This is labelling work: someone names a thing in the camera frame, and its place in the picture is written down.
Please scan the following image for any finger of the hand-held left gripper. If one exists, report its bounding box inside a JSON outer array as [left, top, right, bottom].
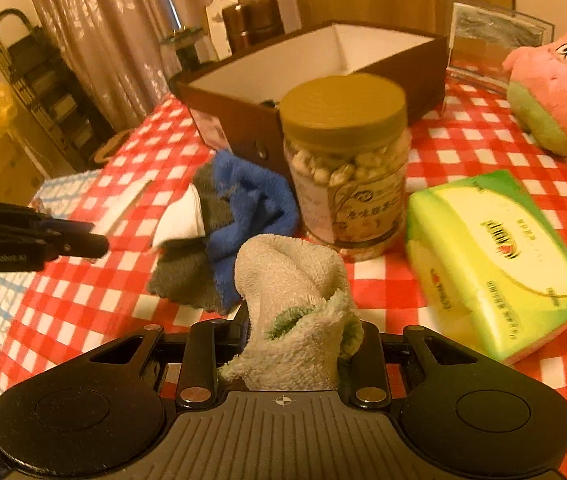
[[38, 210, 95, 235], [44, 233, 110, 262]]

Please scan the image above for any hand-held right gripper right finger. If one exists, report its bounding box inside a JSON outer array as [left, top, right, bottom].
[[338, 322, 481, 408]]

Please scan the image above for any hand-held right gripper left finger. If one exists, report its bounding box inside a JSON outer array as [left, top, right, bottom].
[[88, 305, 249, 408]]

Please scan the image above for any beige fuzzy sock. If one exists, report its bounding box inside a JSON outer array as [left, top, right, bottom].
[[218, 234, 364, 391]]

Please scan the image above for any brown cardboard box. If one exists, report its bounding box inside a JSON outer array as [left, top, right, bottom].
[[171, 20, 449, 181]]

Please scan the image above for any red checkered tablecloth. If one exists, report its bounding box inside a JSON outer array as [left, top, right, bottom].
[[0, 60, 567, 480]]

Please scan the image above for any white cloth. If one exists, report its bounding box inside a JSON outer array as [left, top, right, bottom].
[[151, 182, 207, 253]]

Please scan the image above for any black metal rack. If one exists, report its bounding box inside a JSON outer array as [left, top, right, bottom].
[[0, 8, 117, 171]]

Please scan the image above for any green tissue pack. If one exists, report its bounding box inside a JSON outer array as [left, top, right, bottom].
[[406, 170, 567, 366]]

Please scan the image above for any blue grey white sock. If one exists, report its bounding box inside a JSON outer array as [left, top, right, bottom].
[[206, 150, 300, 311]]

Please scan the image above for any beige patterned curtain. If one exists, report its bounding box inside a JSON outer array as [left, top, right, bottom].
[[18, 0, 304, 131]]

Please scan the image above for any white chair back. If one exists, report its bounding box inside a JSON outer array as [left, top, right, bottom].
[[205, 0, 239, 61]]

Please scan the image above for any plastic nut jar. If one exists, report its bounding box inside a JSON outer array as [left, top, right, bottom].
[[280, 72, 411, 261]]

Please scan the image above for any brown metal canister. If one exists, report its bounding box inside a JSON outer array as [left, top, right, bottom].
[[221, 0, 285, 53]]

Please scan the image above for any pink starfish plush toy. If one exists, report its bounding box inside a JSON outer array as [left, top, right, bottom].
[[502, 7, 567, 158]]

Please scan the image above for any glass picture frame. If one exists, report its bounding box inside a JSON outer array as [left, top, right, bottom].
[[446, 1, 554, 93]]

